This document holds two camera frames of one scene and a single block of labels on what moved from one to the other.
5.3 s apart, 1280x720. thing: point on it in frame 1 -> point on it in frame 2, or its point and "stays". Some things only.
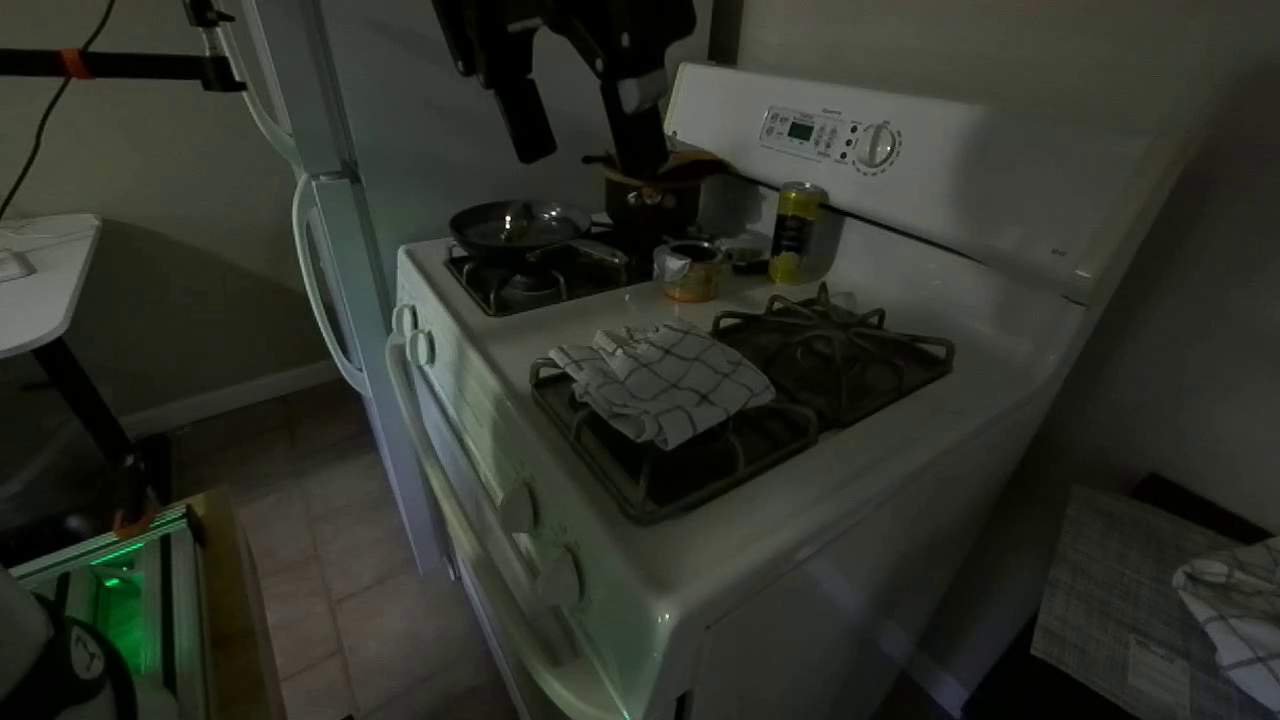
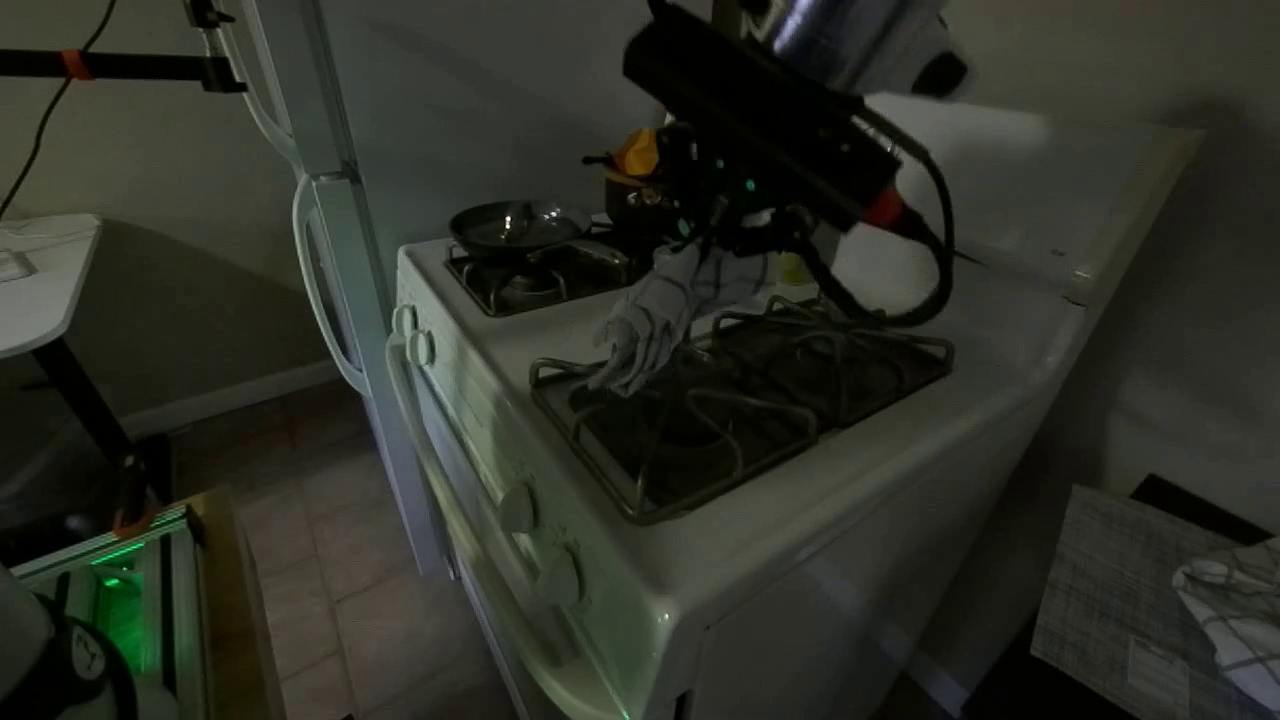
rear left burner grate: (542, 275) stays
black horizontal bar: (122, 66) stays
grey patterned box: (1118, 616) stays
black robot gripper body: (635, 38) -> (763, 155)
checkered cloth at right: (1239, 603) stays
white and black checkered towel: (658, 387) -> (684, 290)
